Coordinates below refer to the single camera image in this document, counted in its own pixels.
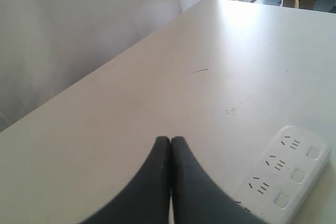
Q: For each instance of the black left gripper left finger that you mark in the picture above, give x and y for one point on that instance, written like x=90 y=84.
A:
x=146 y=198

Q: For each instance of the white five-outlet power strip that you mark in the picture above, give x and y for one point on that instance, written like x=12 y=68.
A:
x=280 y=181

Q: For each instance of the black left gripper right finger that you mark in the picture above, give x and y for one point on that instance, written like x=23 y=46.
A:
x=195 y=197

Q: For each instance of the white backdrop curtain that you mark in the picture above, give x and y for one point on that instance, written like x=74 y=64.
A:
x=47 y=45

